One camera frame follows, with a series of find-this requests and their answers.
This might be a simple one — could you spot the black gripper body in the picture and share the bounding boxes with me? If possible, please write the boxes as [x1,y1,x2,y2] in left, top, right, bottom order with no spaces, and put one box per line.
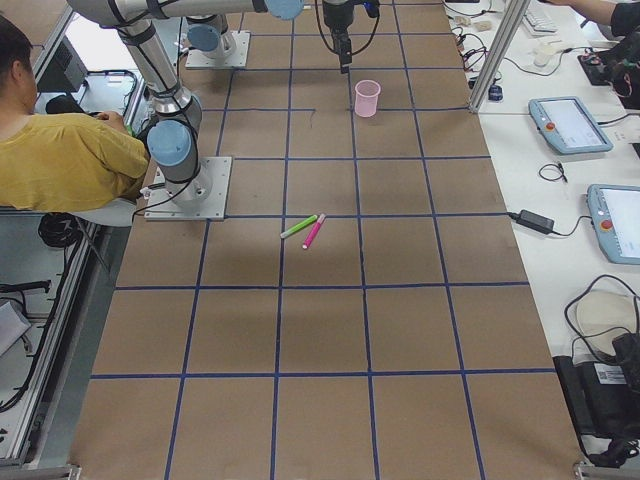
[322,1,354,74]

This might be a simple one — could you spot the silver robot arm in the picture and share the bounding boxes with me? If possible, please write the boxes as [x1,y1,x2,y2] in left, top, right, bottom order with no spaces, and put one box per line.
[186,14,236,59]
[69,1,305,202]

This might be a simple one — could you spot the pink plastic cup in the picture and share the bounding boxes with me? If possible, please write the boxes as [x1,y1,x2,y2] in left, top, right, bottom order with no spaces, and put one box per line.
[354,79,381,118]

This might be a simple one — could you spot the white keyboard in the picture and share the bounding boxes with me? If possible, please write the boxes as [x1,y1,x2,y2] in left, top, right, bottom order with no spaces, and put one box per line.
[522,0,558,37]

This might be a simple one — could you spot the pink highlighter pen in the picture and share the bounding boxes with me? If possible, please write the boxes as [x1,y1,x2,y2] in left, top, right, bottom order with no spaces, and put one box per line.
[302,214,326,250]

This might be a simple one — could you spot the green highlighter pen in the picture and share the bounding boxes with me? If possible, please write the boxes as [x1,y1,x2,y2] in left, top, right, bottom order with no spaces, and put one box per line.
[280,214,318,239]

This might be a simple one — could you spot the upper teach pendant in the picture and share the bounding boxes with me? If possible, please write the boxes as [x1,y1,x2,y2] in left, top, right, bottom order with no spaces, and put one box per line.
[528,96,613,155]

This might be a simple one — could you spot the teach pendant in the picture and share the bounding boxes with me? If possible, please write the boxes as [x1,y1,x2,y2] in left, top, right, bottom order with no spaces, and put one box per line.
[586,184,639,265]
[528,96,613,155]

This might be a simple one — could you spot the black power adapter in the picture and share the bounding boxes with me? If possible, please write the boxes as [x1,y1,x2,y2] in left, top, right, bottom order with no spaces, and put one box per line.
[516,210,554,235]

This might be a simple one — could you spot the person in yellow shirt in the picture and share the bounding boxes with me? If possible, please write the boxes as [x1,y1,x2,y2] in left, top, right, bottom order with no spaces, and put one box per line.
[1,19,149,212]

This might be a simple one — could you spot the lower teach pendant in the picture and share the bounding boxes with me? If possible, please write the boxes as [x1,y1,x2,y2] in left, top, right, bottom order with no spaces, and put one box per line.
[586,184,639,265]

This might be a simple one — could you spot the black device on table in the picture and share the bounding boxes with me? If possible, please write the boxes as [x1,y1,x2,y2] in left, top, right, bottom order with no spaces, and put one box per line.
[553,327,639,468]

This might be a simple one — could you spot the aluminium frame post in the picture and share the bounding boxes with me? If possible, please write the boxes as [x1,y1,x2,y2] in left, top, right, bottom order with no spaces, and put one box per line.
[469,0,530,114]

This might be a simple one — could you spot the small black coiled cable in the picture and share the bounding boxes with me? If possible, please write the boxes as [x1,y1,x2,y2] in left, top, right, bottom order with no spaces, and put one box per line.
[538,161,568,184]

